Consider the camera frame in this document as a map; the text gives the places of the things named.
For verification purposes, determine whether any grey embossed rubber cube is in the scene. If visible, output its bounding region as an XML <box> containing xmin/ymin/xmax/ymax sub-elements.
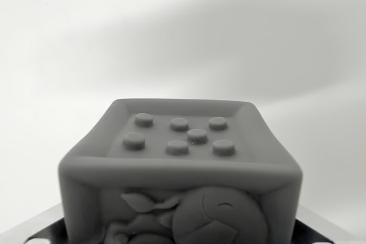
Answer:
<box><xmin>57</xmin><ymin>98</ymin><xmax>304</xmax><ymax>244</ymax></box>

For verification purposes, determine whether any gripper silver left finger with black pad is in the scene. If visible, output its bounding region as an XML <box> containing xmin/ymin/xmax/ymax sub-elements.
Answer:
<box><xmin>0</xmin><ymin>202</ymin><xmax>68</xmax><ymax>244</ymax></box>

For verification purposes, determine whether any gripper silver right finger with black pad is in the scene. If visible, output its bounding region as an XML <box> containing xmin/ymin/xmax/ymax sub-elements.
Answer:
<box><xmin>293</xmin><ymin>202</ymin><xmax>366</xmax><ymax>244</ymax></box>

